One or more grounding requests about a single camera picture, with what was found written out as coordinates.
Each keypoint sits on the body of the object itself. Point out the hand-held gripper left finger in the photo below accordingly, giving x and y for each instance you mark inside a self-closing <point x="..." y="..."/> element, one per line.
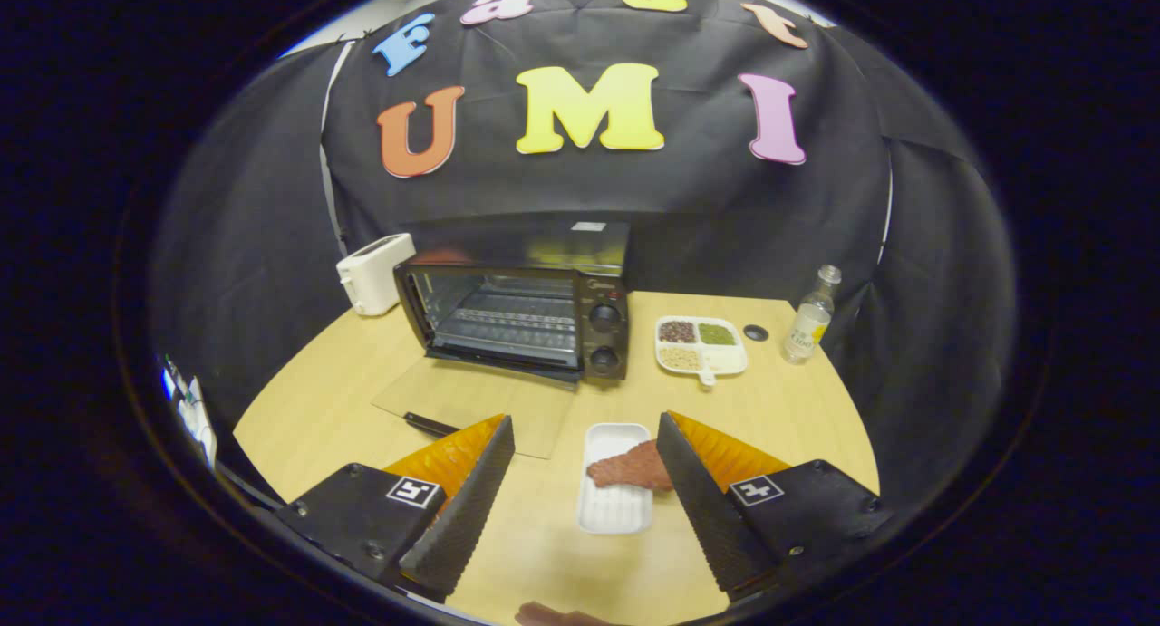
<point x="467" y="508"/>

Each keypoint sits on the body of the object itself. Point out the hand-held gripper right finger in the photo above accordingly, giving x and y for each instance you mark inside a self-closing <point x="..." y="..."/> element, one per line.
<point x="702" y="508"/>

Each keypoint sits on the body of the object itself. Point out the brown steak piece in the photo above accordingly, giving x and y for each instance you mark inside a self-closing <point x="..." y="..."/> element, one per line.
<point x="630" y="470"/>

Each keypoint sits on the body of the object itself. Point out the black toaster oven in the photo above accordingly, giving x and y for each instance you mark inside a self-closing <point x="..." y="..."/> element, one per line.
<point x="603" y="345"/>

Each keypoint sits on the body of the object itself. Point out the white bread toaster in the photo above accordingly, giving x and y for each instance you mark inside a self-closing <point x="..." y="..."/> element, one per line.
<point x="376" y="277"/>

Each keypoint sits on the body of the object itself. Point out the white rectangular dish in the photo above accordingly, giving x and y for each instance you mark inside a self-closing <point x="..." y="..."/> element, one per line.
<point x="616" y="513"/>

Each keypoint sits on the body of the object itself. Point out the white divided plate with beans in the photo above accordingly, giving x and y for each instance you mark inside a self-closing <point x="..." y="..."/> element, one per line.
<point x="725" y="359"/>

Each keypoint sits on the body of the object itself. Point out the black bottle cap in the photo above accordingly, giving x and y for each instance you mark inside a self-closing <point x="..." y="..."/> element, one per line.
<point x="755" y="332"/>

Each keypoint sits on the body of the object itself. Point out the clear glass bottle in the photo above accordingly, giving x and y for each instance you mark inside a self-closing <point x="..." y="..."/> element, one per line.
<point x="808" y="327"/>

